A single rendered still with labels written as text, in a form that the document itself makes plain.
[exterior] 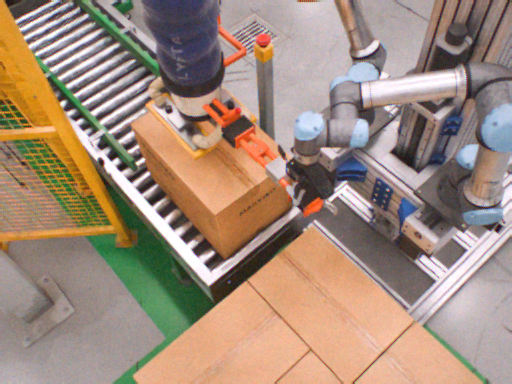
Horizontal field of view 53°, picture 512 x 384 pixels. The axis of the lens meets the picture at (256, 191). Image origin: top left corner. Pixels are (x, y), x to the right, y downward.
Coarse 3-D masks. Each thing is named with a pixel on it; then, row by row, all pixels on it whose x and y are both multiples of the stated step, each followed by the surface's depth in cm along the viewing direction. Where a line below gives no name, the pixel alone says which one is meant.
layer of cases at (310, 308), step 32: (288, 256) 230; (320, 256) 229; (256, 288) 222; (288, 288) 222; (320, 288) 221; (352, 288) 220; (224, 320) 216; (256, 320) 215; (288, 320) 214; (320, 320) 214; (352, 320) 213; (384, 320) 212; (160, 352) 210; (192, 352) 209; (224, 352) 209; (256, 352) 208; (288, 352) 207; (320, 352) 207; (352, 352) 206; (384, 352) 206; (416, 352) 205; (448, 352) 204
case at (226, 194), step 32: (160, 128) 220; (256, 128) 217; (160, 160) 216; (192, 160) 210; (224, 160) 209; (288, 160) 208; (192, 192) 203; (224, 192) 201; (256, 192) 206; (224, 224) 206; (256, 224) 227; (224, 256) 227
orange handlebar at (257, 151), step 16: (224, 32) 204; (240, 48) 199; (224, 64) 195; (208, 112) 183; (224, 112) 183; (240, 144) 176; (256, 144) 173; (256, 160) 172; (272, 160) 172; (288, 176) 168; (320, 208) 161
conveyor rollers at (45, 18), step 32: (64, 0) 335; (32, 32) 316; (64, 32) 318; (96, 32) 314; (64, 64) 301; (128, 64) 298; (96, 96) 286; (128, 96) 287; (128, 128) 276; (160, 192) 253; (192, 224) 240
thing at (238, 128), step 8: (232, 120) 178; (240, 120) 179; (248, 120) 178; (224, 128) 177; (232, 128) 177; (240, 128) 177; (248, 128) 177; (224, 136) 179; (232, 136) 175; (240, 136) 174; (232, 144) 177
